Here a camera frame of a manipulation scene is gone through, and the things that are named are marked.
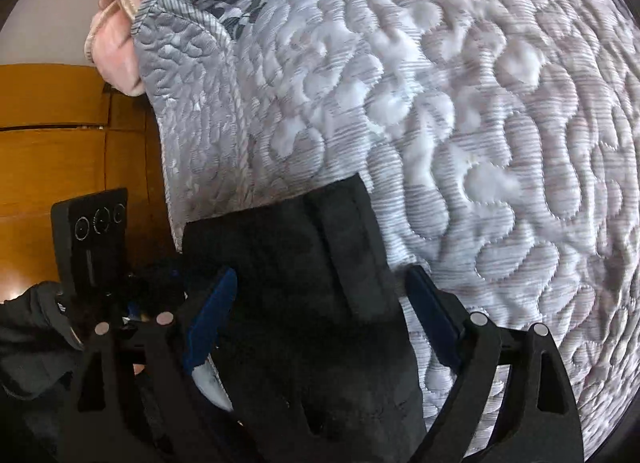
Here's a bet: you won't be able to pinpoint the pink fleece comforter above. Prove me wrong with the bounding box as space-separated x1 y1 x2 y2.
52 0 201 98

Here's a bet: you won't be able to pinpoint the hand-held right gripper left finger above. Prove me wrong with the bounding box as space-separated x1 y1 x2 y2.
62 267 261 463

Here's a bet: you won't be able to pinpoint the grey quilted blanket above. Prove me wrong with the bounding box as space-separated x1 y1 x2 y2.
131 0 636 449

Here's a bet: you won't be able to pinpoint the black pants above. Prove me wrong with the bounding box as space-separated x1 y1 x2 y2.
182 173 428 463

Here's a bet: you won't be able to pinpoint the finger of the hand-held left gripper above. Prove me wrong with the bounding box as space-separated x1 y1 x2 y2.
120 268 188 324

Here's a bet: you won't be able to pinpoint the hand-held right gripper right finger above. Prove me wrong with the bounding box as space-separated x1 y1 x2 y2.
404 265 585 463

